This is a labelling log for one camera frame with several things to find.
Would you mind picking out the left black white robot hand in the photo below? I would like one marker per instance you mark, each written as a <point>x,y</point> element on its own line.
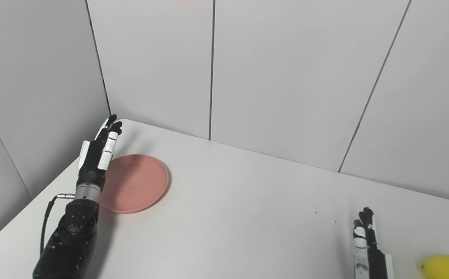
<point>92,159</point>

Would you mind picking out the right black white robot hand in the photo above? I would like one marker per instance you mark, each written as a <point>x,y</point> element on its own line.
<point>371,252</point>

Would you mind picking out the yellow lemon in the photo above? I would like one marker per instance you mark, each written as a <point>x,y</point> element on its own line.
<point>447,267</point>

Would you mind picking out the pink round plate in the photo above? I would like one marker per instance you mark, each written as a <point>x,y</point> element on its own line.
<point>137,184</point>

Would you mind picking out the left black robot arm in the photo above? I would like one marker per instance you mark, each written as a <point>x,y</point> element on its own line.
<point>69,238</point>

